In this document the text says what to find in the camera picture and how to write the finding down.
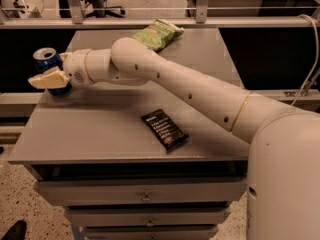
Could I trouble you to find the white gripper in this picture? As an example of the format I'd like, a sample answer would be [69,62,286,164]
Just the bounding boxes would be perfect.
[28,49,93,89]

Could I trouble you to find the blue pepsi can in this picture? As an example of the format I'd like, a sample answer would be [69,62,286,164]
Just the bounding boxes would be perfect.
[33,47,72,96]

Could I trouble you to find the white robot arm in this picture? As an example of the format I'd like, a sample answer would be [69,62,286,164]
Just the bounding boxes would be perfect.
[28,37,320,240]

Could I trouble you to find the grey metal railing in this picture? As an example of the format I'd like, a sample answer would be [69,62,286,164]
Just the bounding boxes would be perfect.
[1,0,320,29]

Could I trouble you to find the grey drawer cabinet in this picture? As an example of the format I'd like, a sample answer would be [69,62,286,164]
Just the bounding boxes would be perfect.
[8,28,251,240]

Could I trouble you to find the green chip bag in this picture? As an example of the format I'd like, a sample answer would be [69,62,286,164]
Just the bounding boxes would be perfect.
[132,19,184,52]

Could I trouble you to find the black snack bar wrapper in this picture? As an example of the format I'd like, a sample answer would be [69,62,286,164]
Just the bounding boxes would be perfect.
[141,109,189,150]

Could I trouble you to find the top grey drawer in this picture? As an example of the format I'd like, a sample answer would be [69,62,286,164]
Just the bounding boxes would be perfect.
[34,177,246,206]

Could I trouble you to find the grey drawer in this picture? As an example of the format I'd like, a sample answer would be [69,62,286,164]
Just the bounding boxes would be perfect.
[65,207,230,227]
[34,177,246,206]
[85,225,218,240]

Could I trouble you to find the black shoe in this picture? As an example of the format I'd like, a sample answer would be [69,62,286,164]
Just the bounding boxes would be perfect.
[1,220,27,240]

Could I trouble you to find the middle grey drawer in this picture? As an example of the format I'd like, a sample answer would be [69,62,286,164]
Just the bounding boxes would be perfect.
[65,207,230,227]

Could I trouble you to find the bottom grey drawer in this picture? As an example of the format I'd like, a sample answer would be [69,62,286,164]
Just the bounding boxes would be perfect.
[85,225,218,240]

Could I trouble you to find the white cable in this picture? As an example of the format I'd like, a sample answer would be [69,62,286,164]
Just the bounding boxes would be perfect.
[290,13,320,107]

